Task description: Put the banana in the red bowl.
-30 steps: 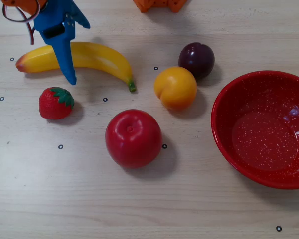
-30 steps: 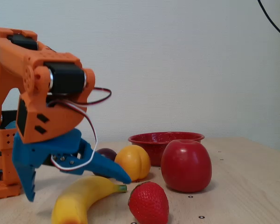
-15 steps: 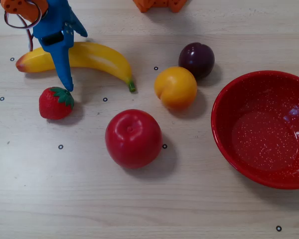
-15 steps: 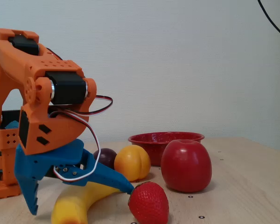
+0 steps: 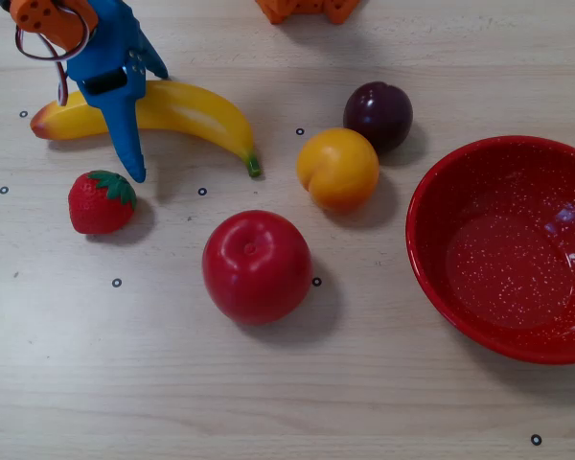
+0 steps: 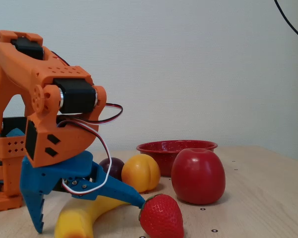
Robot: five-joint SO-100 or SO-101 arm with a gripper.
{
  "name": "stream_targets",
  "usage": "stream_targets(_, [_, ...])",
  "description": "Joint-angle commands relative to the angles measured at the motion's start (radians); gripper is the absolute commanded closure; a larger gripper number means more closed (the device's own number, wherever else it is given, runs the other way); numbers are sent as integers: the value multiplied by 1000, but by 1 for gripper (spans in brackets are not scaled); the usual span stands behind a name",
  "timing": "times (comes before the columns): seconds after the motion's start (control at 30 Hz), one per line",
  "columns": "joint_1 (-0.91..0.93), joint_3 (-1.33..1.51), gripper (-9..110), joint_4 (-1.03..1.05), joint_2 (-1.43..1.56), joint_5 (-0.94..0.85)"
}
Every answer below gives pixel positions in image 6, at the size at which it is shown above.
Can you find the yellow orange plastic peach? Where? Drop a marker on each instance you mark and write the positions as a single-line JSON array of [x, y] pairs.
[[140, 173]]

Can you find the blue gripper black motor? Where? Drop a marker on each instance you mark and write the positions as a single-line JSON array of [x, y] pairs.
[[64, 168]]

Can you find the orange robot arm base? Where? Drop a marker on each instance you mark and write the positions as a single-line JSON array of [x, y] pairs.
[[5, 202]]

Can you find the yellow plastic banana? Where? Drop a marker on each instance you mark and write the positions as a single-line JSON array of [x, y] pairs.
[[74, 218]]

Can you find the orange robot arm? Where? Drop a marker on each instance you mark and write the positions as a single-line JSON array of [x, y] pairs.
[[20, 67]]

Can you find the red plastic apple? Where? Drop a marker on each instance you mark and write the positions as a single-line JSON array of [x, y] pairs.
[[198, 176]]

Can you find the dark purple plastic plum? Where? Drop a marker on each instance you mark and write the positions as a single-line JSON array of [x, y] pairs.
[[118, 167]]

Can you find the red plastic strawberry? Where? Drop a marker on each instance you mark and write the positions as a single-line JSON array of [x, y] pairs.
[[161, 215]]

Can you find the red speckled enamel bowl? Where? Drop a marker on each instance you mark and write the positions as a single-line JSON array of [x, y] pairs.
[[159, 151]]

